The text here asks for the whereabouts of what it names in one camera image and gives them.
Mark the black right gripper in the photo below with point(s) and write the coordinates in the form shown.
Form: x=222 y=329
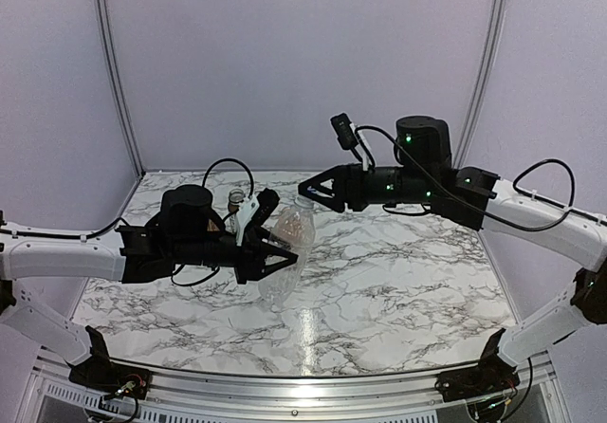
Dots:
x=352 y=189

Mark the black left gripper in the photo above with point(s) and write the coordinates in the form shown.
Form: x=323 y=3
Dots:
x=253 y=256

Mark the tea bottle red label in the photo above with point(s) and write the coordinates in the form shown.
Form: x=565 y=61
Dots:
x=215 y=226

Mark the coffee bottle white label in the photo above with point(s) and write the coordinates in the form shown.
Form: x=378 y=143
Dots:
x=236 y=198

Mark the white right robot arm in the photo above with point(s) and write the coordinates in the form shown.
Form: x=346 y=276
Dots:
x=481 y=200

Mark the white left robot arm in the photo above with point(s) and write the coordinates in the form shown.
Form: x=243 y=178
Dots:
x=186 y=231

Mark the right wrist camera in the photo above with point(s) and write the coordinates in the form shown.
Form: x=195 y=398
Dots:
x=352 y=141

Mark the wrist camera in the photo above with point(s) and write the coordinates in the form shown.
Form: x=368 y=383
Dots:
x=254 y=212
x=352 y=141

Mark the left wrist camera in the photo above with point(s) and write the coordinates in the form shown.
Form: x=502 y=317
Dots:
x=254 y=212

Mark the aluminium table front rail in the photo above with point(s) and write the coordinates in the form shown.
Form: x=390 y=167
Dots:
x=190 y=396

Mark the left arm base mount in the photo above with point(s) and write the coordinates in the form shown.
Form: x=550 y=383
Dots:
x=99 y=372

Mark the right aluminium frame post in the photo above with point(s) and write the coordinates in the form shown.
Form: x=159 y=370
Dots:
x=488 y=56

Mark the aluminium frame post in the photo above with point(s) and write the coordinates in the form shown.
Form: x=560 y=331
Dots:
x=116 y=86
x=488 y=56

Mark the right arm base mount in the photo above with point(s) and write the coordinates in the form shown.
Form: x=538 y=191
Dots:
x=489 y=375

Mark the left aluminium frame post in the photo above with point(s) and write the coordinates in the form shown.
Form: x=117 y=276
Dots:
x=116 y=86

